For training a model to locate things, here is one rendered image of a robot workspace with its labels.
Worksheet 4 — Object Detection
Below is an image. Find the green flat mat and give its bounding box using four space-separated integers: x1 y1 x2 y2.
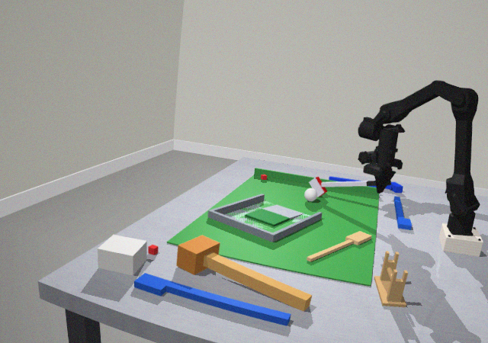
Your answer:
167 175 379 286

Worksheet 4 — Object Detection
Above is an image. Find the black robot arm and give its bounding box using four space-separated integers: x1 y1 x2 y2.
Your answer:
358 80 480 236

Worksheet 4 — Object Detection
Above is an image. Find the white golf ball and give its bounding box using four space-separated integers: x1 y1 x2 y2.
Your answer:
304 189 317 201

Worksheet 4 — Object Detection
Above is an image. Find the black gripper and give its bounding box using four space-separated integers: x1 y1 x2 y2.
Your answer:
363 143 403 194

